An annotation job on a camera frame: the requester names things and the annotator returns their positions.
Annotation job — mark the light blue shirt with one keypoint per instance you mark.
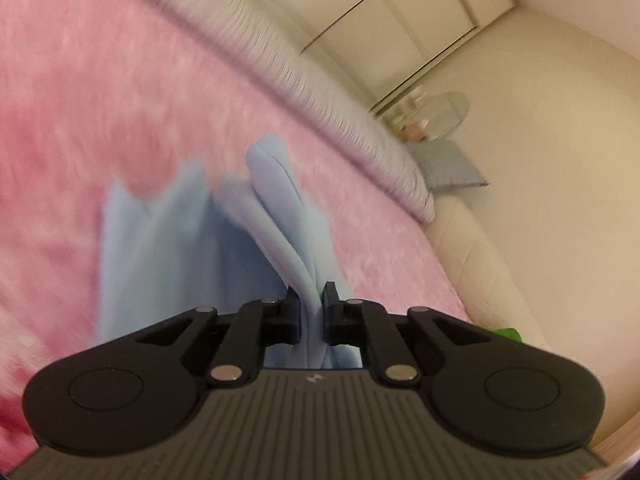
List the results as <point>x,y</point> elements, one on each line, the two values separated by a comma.
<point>280,210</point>

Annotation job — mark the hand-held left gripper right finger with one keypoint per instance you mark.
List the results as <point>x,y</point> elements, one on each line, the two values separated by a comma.
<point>327,322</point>

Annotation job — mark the white wardrobe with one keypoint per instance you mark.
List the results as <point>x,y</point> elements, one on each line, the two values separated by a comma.
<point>395,15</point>

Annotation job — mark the grey cushion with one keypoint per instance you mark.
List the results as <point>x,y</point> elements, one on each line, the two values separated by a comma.
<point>447,167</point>

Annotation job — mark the pink floral blanket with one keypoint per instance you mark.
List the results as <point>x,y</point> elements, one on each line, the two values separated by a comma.
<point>75,90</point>

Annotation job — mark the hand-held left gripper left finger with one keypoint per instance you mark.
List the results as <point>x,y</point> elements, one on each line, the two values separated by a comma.
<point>295,325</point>

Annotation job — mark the green object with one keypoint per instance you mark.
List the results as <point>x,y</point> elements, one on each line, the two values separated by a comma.
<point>507,335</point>

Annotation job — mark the round glass table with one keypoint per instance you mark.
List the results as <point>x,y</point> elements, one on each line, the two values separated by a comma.
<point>442,110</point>

